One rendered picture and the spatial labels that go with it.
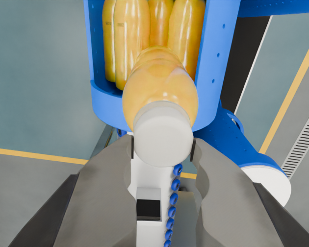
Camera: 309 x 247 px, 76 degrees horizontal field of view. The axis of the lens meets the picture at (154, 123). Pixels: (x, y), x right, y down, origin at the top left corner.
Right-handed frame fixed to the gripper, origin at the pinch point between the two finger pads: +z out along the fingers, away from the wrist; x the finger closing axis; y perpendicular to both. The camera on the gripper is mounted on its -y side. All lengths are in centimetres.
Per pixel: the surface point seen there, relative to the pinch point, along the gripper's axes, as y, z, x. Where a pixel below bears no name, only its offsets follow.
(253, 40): 0, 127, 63
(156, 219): 54, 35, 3
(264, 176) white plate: 36, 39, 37
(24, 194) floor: 165, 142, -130
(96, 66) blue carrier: 2.7, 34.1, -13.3
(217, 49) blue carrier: -3.6, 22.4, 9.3
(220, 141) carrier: 34, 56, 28
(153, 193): 54, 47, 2
